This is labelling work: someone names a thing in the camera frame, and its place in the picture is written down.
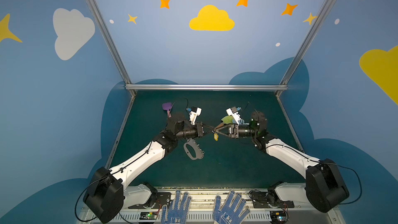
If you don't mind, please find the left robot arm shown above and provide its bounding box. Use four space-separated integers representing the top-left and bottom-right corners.
80 113 212 224

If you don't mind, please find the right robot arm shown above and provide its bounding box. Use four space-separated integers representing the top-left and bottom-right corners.
214 111 349 213

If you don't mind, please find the light blue toy shovel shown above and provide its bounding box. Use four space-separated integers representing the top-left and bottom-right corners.
238 119 247 125

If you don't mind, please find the purple pink toy spatula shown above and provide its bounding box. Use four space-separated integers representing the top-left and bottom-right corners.
162 102 173 118

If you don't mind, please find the right blue dotted work glove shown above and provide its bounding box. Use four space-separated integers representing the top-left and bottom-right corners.
212 190 250 224

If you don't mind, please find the blue dotted work glove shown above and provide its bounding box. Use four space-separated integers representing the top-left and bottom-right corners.
161 190 192 224
212 190 250 224

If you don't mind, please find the left blue dotted work glove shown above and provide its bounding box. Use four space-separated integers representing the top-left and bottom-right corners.
161 190 192 224

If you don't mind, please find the right controller board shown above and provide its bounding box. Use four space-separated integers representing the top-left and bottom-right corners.
270 212 289 224

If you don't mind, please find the controller board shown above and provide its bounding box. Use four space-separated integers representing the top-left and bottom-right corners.
139 212 159 221
270 212 289 224

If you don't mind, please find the left controller board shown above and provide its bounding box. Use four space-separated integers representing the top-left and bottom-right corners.
139 212 159 221

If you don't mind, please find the green toy shovel wooden handle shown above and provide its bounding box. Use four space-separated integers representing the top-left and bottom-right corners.
216 116 235 129

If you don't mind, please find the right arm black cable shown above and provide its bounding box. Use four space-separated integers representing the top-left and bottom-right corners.
265 142 363 206

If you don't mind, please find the aluminium frame rear bar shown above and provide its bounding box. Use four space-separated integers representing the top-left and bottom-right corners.
125 84 288 91

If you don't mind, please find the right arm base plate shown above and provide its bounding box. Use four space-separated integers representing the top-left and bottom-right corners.
248 190 294 209

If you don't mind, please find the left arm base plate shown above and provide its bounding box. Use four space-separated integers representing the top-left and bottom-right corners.
128 192 172 209

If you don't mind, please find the aluminium frame right post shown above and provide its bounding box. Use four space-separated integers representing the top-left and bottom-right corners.
275 0 337 98

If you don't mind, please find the aluminium frame post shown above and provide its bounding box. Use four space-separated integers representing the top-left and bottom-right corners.
85 0 131 85
275 0 337 98

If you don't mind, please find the aluminium frame left post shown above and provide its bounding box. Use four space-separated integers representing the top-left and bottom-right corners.
85 0 131 85

